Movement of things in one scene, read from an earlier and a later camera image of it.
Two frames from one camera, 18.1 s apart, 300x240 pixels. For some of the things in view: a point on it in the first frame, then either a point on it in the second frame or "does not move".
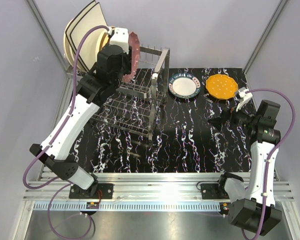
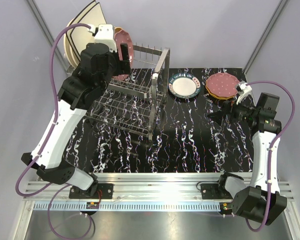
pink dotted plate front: [134, 42] -> [222, 85]
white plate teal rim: [184, 85] does not move
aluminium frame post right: [277, 11] does not move
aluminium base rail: [142, 186] does not move
